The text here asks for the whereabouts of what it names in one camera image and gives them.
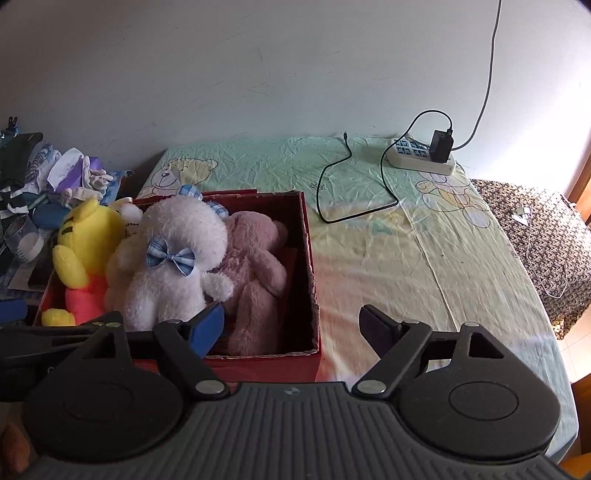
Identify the red cardboard box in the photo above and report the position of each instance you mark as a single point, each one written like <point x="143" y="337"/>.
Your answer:
<point x="277" y="369"/>

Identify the black clip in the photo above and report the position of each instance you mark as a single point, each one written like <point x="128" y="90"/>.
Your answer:
<point x="14" y="123"/>

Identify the dark green garment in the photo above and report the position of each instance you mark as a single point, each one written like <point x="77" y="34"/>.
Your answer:
<point x="18" y="152"/>

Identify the blue cloth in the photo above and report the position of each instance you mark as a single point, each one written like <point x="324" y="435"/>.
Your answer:
<point x="48" y="214"/>

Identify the pastel bear print bed sheet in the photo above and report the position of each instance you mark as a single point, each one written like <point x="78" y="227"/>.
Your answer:
<point x="369" y="254"/>

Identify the white power strip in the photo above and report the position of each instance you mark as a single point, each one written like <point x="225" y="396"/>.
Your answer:
<point x="411" y="157"/>

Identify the pink plush rabbit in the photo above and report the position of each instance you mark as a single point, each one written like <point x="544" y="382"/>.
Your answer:
<point x="254" y="277"/>

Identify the striped cloth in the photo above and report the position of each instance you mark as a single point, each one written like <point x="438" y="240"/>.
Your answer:
<point x="41" y="164"/>

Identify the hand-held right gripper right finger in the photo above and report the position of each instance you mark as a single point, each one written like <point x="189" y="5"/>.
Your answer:
<point x="376" y="330"/>

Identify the yellow plush toy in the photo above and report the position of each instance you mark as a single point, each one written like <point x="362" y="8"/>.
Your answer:
<point x="87" y="230"/>

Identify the white and purple cloth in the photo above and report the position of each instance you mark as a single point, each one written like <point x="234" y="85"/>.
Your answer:
<point x="78" y="168"/>

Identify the pale plush toy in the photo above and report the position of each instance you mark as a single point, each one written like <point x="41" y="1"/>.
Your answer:
<point x="175" y="221"/>

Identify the black charger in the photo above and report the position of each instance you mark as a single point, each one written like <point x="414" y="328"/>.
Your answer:
<point x="441" y="146"/>

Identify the glass cup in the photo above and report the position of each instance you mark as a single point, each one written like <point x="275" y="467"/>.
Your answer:
<point x="23" y="240"/>

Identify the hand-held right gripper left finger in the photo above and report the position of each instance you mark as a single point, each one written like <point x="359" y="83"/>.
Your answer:
<point x="210" y="323"/>

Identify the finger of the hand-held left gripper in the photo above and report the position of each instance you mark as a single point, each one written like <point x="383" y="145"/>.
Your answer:
<point x="11" y="313"/>
<point x="41" y="339"/>

